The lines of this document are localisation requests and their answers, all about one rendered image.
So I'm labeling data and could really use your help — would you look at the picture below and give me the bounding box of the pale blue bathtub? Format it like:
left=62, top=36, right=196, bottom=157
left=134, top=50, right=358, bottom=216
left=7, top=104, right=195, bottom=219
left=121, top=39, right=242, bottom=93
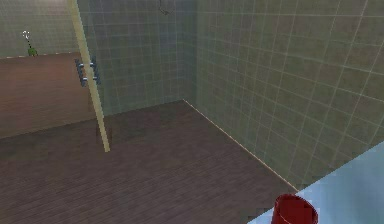
left=247, top=141, right=384, bottom=224

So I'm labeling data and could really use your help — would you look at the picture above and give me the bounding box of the dark red bin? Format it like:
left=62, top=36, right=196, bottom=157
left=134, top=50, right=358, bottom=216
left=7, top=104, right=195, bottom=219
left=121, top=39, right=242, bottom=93
left=270, top=193, right=319, bottom=224

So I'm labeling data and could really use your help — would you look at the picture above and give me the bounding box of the glass shower door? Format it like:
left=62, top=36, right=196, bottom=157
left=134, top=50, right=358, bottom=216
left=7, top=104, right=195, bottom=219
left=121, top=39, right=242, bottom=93
left=67, top=0, right=112, bottom=153

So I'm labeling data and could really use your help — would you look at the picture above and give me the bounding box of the chrome shower door handle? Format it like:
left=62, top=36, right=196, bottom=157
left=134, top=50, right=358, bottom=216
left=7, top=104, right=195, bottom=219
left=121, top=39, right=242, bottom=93
left=74, top=57, right=102, bottom=88

